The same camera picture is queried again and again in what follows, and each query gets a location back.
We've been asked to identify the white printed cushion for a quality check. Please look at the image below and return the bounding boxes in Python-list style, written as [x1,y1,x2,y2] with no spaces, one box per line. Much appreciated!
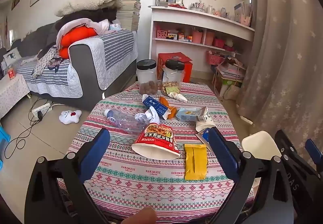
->
[2,47,22,66]

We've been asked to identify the light blue packet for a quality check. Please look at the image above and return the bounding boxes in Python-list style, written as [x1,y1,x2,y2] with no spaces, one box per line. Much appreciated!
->
[176,107,209,122]

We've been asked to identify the white paper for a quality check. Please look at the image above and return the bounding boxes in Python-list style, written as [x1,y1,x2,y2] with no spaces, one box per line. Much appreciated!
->
[134,109,160,124]

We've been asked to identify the white cloud plush toy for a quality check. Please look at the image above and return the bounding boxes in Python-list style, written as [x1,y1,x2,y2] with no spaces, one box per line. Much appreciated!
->
[59,110,83,125]

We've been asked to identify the crushed clear plastic bottle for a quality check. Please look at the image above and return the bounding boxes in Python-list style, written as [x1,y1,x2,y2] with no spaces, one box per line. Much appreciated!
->
[104,109,150,135]

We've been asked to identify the pink white garment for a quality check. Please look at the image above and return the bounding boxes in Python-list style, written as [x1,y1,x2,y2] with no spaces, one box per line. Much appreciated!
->
[56,18,109,46]

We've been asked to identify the red instant noodle cup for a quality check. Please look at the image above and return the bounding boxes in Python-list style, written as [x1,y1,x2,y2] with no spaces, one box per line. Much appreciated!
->
[131,123,180,160]

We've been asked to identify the orange cushion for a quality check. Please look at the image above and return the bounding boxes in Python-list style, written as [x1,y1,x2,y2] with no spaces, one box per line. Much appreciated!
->
[60,27,98,59]

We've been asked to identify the large pink basket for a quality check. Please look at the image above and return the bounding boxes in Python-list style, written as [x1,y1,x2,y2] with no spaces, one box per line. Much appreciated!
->
[207,50,228,66]

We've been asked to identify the white wrapper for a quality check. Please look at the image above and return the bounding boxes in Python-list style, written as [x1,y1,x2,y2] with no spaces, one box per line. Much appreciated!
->
[168,91,189,102]

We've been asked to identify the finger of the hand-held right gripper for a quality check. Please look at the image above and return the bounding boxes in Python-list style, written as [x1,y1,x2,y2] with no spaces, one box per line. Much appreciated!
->
[275,130,304,171]
[304,139,323,164]

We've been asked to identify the white power strip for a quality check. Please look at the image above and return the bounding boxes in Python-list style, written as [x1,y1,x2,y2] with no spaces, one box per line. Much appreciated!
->
[32,103,52,117]

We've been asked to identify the stack of magazines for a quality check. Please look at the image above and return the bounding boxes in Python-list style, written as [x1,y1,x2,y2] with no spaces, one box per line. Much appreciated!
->
[117,0,141,32]

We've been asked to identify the pink paper bag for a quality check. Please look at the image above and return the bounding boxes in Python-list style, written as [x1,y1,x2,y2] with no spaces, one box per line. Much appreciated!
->
[238,2,253,27]

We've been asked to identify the clear jar with brown snacks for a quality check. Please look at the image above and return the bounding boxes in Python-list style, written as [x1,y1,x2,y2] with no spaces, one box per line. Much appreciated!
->
[136,59,157,95]

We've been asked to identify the floral cloth covered table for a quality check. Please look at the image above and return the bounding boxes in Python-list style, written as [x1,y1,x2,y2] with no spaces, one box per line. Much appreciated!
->
[0,73,31,120]

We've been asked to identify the white paper cup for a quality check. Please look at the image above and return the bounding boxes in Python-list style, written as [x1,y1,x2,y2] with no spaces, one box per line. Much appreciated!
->
[195,117,217,135]

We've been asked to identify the dark folded blanket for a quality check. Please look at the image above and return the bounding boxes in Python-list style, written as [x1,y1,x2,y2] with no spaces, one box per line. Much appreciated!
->
[56,8,118,31]

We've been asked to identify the black cable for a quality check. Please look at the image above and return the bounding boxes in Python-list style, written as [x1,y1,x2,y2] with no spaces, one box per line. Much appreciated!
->
[3,96,55,159]

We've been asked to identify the silver blue wrapper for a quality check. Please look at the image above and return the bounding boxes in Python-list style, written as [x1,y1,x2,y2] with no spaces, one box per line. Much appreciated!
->
[196,130,214,153]

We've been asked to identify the white bookshelf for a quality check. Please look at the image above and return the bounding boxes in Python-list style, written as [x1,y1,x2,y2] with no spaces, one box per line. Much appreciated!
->
[149,0,256,63]

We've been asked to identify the pile of papers and bags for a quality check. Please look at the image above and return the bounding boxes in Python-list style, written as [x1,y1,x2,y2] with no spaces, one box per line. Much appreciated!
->
[212,57,247,101]

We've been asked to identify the grey sofa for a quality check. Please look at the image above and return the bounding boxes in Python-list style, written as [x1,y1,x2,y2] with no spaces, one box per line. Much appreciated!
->
[0,22,138,111]

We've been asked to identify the clear jar with crackers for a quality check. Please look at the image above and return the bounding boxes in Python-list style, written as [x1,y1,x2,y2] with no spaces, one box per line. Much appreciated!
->
[161,60,186,96]

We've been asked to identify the floral garment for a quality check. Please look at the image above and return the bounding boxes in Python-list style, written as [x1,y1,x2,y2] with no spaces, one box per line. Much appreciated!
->
[31,46,63,79]

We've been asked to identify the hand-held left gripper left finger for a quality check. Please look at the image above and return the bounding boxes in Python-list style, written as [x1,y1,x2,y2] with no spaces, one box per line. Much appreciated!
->
[24,128,111,224]

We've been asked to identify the pink storage bin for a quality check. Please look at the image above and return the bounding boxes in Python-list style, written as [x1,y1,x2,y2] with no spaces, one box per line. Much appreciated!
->
[204,31,216,46]

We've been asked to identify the white plastic waste bin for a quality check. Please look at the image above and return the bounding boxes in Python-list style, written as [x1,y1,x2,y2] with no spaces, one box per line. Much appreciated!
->
[241,131,282,160]

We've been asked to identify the patterned tablecloth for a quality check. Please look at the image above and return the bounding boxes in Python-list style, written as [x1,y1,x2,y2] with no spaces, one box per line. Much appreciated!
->
[58,81,256,222]

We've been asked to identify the person's left hand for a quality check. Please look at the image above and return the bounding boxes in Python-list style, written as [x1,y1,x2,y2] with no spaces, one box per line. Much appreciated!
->
[121,207,157,224]

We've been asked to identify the red cardboard box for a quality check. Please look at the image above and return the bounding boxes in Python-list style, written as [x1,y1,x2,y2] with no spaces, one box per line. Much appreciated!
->
[158,52,193,83]

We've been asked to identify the cream fluffy blanket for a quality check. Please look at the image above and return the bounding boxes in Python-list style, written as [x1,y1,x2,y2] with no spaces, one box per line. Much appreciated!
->
[55,0,124,17]

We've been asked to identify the yellow packet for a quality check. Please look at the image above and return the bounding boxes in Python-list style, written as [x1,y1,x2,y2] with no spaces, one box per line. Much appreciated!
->
[184,143,208,180]

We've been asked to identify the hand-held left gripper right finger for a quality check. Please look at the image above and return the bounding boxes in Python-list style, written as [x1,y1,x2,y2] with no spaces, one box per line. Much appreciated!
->
[206,128,295,224]

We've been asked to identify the embroidered grey curtain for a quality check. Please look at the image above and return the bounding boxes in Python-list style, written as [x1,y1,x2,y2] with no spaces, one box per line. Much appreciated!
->
[237,0,323,162]

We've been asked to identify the pink bucket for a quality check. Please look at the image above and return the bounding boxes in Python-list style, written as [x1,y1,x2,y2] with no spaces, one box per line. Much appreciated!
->
[191,30,203,43]

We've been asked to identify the blue plastic stool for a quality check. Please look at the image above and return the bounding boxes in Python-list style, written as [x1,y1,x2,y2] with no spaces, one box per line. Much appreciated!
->
[0,123,11,170]

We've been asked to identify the blue carton box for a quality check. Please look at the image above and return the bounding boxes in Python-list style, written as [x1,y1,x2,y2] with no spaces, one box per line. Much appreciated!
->
[142,94,172,120]

